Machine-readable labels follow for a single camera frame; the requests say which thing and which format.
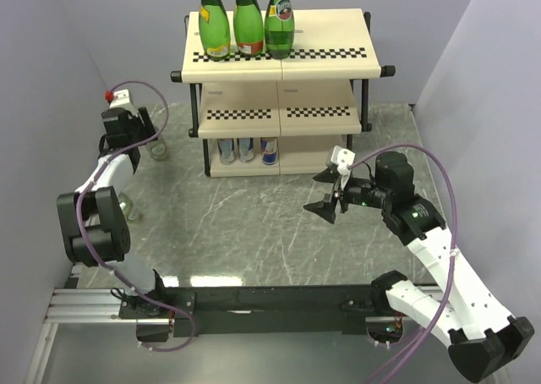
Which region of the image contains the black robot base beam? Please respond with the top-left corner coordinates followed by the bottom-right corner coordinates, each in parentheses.
top-left (111, 285), bottom-right (398, 342)

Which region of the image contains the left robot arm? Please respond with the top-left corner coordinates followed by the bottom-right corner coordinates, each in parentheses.
top-left (56, 107), bottom-right (169, 318)

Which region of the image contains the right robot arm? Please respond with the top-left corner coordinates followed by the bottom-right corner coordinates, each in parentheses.
top-left (304, 145), bottom-right (534, 383)

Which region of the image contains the clear glass bottle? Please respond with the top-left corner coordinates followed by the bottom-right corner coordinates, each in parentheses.
top-left (117, 192), bottom-right (142, 222)
top-left (146, 140), bottom-right (168, 161)

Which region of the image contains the aluminium frame rail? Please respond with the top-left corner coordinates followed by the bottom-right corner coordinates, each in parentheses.
top-left (41, 286), bottom-right (440, 330)

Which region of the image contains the blue energy drink can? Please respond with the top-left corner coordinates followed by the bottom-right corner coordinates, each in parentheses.
top-left (260, 138), bottom-right (278, 166)

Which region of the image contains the silver energy drink can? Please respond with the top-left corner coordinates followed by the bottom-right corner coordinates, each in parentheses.
top-left (237, 138), bottom-right (254, 163)

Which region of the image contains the green Perrier bottle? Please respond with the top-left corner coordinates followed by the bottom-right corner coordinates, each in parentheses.
top-left (199, 0), bottom-right (231, 61)

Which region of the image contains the beige three-tier shelf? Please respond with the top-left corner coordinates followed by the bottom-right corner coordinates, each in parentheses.
top-left (171, 8), bottom-right (396, 178)

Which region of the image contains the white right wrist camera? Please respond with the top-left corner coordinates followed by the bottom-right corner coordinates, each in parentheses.
top-left (326, 145), bottom-right (356, 189)

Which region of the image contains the clear glass bottle front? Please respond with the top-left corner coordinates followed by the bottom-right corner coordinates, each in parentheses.
top-left (117, 192), bottom-right (142, 222)

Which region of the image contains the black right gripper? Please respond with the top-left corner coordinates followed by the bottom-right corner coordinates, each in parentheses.
top-left (303, 167), bottom-right (391, 223)

